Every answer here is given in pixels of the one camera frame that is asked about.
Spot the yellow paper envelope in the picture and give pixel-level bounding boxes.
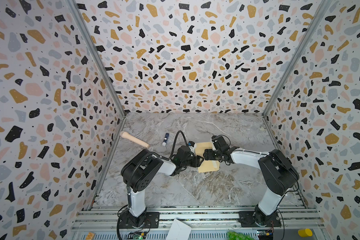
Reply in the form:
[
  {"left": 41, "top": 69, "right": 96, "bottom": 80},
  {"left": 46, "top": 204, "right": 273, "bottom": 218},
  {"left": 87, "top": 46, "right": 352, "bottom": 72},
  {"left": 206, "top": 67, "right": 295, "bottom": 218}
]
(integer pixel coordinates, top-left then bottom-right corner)
[{"left": 195, "top": 141, "right": 220, "bottom": 173}]

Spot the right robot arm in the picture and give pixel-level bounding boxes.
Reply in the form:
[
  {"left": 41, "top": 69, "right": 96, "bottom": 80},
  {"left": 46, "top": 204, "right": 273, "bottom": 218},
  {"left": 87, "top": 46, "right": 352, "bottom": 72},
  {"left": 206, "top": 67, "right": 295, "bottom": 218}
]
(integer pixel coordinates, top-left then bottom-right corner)
[{"left": 203, "top": 136, "right": 299, "bottom": 228}]

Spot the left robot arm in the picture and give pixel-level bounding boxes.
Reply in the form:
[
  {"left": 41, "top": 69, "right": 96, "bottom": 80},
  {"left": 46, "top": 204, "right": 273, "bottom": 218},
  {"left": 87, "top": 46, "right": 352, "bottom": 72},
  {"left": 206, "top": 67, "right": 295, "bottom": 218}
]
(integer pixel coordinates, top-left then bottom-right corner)
[{"left": 118, "top": 145, "right": 204, "bottom": 229}]

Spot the white paper sheet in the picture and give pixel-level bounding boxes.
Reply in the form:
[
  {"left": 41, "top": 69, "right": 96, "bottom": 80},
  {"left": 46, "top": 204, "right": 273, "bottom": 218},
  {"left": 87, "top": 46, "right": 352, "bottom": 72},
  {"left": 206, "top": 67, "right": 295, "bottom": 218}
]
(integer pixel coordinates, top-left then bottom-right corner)
[{"left": 166, "top": 219, "right": 192, "bottom": 240}]

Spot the green plastic bag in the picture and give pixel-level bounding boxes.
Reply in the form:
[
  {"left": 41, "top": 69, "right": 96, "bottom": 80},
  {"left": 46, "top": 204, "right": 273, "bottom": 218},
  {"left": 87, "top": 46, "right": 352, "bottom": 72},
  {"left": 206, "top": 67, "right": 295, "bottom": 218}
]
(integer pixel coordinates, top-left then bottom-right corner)
[{"left": 227, "top": 231, "right": 254, "bottom": 240}]

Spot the right circuit board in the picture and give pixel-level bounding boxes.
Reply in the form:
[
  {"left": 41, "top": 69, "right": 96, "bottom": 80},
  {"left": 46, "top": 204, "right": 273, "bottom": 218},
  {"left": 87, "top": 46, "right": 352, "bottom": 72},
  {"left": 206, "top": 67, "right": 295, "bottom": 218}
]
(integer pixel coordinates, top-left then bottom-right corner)
[{"left": 257, "top": 230, "right": 274, "bottom": 240}]

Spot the circuit board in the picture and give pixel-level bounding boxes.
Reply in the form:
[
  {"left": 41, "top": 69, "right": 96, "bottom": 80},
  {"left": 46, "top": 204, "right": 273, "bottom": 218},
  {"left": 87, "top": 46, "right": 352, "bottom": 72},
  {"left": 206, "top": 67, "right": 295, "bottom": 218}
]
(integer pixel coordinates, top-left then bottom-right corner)
[
  {"left": 257, "top": 230, "right": 274, "bottom": 240},
  {"left": 127, "top": 231, "right": 147, "bottom": 240}
]

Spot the left circuit board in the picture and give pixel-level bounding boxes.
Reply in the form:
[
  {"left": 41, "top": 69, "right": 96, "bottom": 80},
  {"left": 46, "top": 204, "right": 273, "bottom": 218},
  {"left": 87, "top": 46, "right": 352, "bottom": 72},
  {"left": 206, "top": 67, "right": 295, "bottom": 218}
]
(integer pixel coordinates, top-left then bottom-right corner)
[{"left": 127, "top": 231, "right": 147, "bottom": 240}]

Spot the yellow cylinder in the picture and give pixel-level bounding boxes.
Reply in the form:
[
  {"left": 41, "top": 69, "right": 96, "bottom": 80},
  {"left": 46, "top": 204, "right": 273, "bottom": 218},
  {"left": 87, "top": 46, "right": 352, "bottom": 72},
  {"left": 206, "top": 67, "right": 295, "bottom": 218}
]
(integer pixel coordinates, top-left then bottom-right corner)
[{"left": 298, "top": 229, "right": 313, "bottom": 238}]

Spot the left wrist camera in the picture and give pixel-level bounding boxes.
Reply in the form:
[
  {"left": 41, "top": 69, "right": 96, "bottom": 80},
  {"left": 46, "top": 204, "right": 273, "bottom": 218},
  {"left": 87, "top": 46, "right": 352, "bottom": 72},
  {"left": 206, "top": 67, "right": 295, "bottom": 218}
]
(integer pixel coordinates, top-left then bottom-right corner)
[{"left": 188, "top": 141, "right": 197, "bottom": 154}]

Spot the black corrugated cable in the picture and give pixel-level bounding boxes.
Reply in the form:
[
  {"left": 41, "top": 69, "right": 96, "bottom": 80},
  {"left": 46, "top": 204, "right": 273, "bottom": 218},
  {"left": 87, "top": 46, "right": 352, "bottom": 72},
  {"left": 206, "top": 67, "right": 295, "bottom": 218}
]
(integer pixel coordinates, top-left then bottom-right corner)
[{"left": 116, "top": 130, "right": 189, "bottom": 240}]

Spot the beige wooden stamp handle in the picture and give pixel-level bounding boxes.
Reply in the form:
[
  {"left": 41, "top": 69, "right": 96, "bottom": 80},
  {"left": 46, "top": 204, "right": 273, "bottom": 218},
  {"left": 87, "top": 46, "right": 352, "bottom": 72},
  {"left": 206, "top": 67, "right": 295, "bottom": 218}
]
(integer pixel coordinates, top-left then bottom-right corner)
[{"left": 120, "top": 131, "right": 150, "bottom": 148}]

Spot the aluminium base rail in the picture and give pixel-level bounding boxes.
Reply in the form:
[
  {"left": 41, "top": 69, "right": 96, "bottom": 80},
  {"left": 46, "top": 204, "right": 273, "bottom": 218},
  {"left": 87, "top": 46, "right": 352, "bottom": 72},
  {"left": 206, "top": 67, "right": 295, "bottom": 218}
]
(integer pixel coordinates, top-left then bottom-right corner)
[{"left": 70, "top": 205, "right": 330, "bottom": 240}]

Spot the right corner aluminium post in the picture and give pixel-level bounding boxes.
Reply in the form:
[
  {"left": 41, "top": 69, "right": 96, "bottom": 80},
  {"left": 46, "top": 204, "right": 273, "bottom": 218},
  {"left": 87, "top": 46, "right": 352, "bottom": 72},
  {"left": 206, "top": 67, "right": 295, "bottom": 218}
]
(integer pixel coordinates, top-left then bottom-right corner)
[{"left": 262, "top": 0, "right": 334, "bottom": 117}]

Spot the corner aluminium post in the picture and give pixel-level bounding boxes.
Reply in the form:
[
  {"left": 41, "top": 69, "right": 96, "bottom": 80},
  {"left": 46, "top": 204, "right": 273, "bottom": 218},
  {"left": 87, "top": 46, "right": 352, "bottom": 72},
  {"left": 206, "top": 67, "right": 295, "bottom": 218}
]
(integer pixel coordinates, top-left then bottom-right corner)
[
  {"left": 64, "top": 0, "right": 127, "bottom": 117},
  {"left": 262, "top": 0, "right": 334, "bottom": 117}
]

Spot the left corner aluminium post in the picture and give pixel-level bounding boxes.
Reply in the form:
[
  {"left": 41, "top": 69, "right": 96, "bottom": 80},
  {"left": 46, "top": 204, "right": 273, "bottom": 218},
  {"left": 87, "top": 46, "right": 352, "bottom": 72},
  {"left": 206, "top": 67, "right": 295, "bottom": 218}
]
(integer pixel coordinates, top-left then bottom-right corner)
[{"left": 64, "top": 0, "right": 127, "bottom": 117}]

